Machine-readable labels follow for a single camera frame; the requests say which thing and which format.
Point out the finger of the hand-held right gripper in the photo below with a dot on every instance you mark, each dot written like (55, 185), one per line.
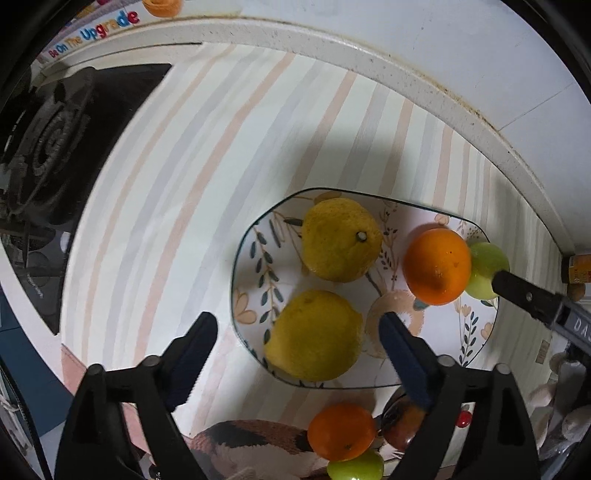
(526, 293)

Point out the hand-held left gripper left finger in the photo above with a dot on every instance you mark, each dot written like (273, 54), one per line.
(188, 365)

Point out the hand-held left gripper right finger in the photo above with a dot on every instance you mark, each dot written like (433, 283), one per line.
(407, 365)

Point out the green jujube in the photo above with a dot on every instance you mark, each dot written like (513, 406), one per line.
(358, 468)
(485, 267)

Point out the floral ceramic plate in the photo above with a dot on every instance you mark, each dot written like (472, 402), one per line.
(263, 281)

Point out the dark red plum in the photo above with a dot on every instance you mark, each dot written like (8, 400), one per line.
(404, 429)

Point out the small red cherry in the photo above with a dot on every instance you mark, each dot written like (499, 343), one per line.
(463, 419)

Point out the garlic bulb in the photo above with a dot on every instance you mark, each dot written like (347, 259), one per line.
(542, 397)
(577, 424)

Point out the small orange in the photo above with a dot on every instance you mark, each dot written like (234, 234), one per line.
(341, 431)

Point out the large orange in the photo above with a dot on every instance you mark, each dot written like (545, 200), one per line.
(436, 265)

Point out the large yellow lemon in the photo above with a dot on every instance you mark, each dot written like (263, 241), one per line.
(314, 337)

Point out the round yellow lemon with stem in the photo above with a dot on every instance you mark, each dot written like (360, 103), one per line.
(339, 240)

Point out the striped table mat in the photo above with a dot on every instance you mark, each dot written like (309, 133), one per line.
(221, 152)

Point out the black gas stove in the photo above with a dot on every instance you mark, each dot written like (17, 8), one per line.
(60, 152)

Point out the colourful lettered wall sticker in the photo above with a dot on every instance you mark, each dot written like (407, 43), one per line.
(99, 30)

